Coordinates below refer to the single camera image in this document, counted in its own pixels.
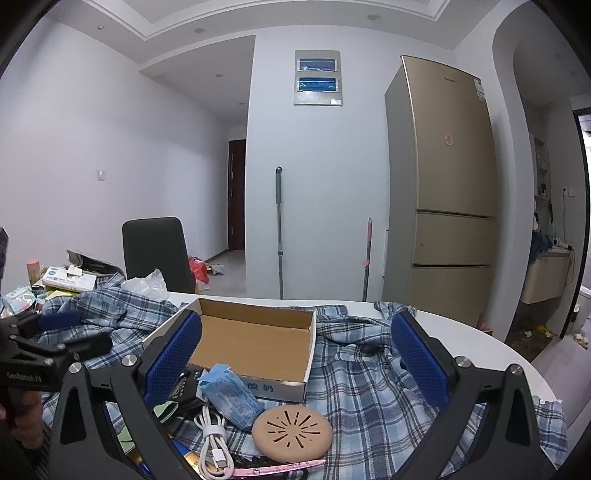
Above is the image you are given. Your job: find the black snack packet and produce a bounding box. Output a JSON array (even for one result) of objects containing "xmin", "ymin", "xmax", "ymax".
[{"xmin": 169, "ymin": 368, "xmax": 204, "ymax": 404}]

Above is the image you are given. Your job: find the beige cabinet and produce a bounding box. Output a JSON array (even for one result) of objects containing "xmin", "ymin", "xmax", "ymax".
[{"xmin": 521, "ymin": 249, "xmax": 571, "ymax": 304}]

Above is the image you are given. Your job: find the dark office chair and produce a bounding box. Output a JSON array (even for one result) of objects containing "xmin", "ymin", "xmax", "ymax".
[{"xmin": 122, "ymin": 217, "xmax": 197, "ymax": 294}]

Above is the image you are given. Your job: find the green mop handle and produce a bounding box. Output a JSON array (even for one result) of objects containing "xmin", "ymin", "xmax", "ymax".
[{"xmin": 274, "ymin": 166, "xmax": 284, "ymax": 299}]

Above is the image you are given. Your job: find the pastel tissue packet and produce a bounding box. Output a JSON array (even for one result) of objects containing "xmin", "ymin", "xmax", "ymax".
[{"xmin": 2, "ymin": 286, "xmax": 36, "ymax": 315}]

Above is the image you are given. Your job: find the clear plastic bag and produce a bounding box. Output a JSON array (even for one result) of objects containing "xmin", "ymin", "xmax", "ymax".
[{"xmin": 121, "ymin": 269, "xmax": 169, "ymax": 302}]

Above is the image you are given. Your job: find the gold refrigerator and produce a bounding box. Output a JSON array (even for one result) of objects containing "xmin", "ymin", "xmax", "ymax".
[{"xmin": 382, "ymin": 55, "xmax": 498, "ymax": 326}]

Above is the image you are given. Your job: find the open cardboard box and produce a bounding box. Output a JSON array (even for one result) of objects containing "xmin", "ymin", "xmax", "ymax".
[{"xmin": 170, "ymin": 293, "xmax": 317, "ymax": 403}]

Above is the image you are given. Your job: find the pink strap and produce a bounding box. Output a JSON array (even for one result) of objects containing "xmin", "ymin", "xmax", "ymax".
[{"xmin": 230, "ymin": 458, "xmax": 327, "ymax": 478}]

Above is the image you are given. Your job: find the person's left hand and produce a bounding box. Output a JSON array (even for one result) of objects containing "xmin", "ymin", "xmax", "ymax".
[{"xmin": 11, "ymin": 391, "xmax": 44, "ymax": 450}]

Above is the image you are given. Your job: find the red plastic bag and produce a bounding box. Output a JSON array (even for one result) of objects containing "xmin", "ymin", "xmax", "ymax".
[{"xmin": 188, "ymin": 257, "xmax": 209, "ymax": 284}]

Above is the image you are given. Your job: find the green pouch with snap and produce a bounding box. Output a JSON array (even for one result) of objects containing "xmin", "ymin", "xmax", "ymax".
[{"xmin": 117, "ymin": 401, "xmax": 179, "ymax": 454}]

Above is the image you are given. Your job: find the dark wooden door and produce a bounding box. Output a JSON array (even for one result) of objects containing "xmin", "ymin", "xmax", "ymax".
[{"xmin": 228, "ymin": 139, "xmax": 246, "ymax": 251}]

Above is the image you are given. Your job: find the yellow blue card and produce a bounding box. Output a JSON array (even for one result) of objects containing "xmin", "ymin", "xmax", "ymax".
[{"xmin": 171, "ymin": 438, "xmax": 224, "ymax": 479}]

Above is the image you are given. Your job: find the pink cup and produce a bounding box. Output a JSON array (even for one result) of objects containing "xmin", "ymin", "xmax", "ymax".
[{"xmin": 26, "ymin": 260, "xmax": 41, "ymax": 285}]

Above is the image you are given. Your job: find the blue tissue pack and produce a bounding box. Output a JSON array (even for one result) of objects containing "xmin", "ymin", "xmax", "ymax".
[{"xmin": 198, "ymin": 364, "xmax": 264, "ymax": 431}]

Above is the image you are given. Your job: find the white wet wipes pack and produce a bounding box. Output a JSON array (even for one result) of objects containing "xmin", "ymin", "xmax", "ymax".
[{"xmin": 41, "ymin": 267, "xmax": 96, "ymax": 293}]

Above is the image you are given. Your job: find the grey electrical panel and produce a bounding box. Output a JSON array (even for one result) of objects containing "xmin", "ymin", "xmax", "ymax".
[{"xmin": 294, "ymin": 50, "xmax": 342, "ymax": 107}]

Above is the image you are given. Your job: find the white coiled charging cable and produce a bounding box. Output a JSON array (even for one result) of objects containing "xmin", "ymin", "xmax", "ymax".
[{"xmin": 193, "ymin": 404, "xmax": 236, "ymax": 478}]

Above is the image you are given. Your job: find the round tan perforated disc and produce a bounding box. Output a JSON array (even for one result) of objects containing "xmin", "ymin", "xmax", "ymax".
[{"xmin": 252, "ymin": 405, "xmax": 334, "ymax": 463}]

